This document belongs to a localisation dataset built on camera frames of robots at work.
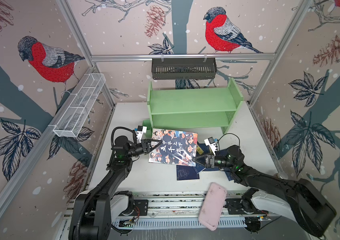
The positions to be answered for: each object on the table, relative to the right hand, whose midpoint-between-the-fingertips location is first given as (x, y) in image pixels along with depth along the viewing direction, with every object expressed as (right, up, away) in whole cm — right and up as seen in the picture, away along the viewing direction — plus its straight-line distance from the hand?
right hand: (193, 163), depth 72 cm
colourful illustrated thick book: (-8, +7, +1) cm, 11 cm away
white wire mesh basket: (-59, +21, 0) cm, 63 cm away
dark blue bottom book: (-2, -10, +13) cm, 17 cm away
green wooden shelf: (+1, +27, +8) cm, 29 cm away
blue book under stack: (+9, +2, +19) cm, 21 cm away
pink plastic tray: (+11, -23, +3) cm, 26 cm away
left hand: (-16, +9, 0) cm, 18 cm away
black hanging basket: (-3, +57, +32) cm, 65 cm away
